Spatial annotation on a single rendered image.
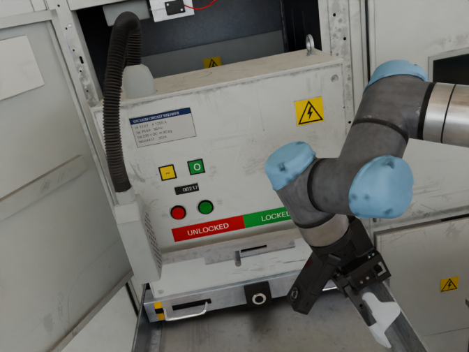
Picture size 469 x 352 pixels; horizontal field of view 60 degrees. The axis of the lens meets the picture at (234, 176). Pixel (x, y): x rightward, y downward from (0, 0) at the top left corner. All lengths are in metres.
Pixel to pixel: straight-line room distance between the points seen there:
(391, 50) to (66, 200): 0.90
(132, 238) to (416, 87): 0.54
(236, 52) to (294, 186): 1.16
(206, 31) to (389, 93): 1.33
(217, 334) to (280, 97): 0.55
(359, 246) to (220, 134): 0.34
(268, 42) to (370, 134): 1.19
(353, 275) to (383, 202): 0.21
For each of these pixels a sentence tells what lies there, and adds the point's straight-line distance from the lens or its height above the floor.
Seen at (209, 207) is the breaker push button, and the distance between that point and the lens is 0.86.
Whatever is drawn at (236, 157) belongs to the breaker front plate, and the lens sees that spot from 0.83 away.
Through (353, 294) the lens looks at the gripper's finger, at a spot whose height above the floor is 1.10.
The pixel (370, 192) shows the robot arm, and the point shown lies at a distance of 0.48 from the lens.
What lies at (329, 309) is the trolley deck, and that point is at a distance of 1.01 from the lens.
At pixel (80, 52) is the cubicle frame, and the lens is 1.08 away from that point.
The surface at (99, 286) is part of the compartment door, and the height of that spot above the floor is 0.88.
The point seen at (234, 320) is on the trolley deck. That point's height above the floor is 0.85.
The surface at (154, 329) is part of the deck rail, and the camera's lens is 1.06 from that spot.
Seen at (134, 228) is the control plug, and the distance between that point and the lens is 0.78.
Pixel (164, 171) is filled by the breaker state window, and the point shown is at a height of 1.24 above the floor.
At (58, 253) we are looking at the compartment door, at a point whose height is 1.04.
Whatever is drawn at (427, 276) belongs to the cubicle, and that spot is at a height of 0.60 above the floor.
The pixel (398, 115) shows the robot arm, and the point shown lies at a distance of 0.55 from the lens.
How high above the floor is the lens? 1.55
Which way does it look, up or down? 24 degrees down
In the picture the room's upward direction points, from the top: 11 degrees counter-clockwise
